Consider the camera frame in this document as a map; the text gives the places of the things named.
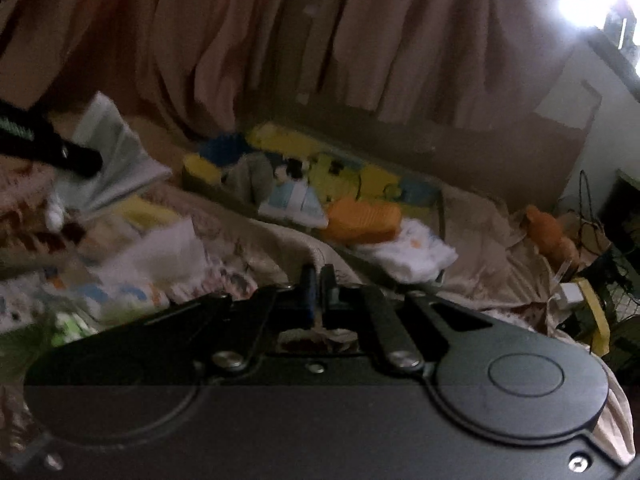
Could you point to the floral patterned blanket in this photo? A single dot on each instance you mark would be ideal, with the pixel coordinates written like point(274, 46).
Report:
point(240, 255)

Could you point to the yellow plastic item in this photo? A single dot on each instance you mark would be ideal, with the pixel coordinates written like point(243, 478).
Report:
point(600, 320)

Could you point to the blue white wet wipes packet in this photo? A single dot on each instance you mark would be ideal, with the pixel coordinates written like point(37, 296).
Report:
point(295, 207)

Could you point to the grey cloth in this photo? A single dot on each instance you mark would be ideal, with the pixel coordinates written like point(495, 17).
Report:
point(252, 177)

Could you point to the bag of green white candies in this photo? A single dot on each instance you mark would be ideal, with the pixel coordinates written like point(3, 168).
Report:
point(70, 327)

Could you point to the white dotted cloth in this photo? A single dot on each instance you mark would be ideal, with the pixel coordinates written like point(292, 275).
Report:
point(415, 252)

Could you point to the striped cloth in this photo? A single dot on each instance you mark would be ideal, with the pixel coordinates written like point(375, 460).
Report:
point(120, 160)

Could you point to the black cabinet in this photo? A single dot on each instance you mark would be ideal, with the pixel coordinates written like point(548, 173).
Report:
point(622, 210)

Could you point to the orange plush toy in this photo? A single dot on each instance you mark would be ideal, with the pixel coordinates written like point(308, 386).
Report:
point(547, 235)

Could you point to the yellow cartoon print tray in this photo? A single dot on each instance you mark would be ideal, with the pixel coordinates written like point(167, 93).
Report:
point(345, 170)

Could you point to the orange ribbed cloth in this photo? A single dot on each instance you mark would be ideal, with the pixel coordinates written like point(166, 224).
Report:
point(365, 222)

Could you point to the white blue toothpaste carton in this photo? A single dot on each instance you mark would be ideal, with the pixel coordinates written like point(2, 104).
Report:
point(120, 297)

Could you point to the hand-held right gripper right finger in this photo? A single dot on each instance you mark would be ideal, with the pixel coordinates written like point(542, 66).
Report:
point(328, 295)

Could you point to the white charger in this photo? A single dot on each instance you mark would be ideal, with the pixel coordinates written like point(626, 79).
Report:
point(570, 295)

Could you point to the pink curtain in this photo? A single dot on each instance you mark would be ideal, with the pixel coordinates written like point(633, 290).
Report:
point(425, 35)
point(175, 35)

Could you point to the plain white cloth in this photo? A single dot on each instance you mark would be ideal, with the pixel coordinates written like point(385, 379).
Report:
point(160, 250)

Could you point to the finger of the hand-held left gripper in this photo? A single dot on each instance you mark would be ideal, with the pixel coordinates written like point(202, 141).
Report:
point(75, 157)

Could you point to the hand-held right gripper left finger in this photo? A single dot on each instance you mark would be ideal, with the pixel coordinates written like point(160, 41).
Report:
point(309, 295)

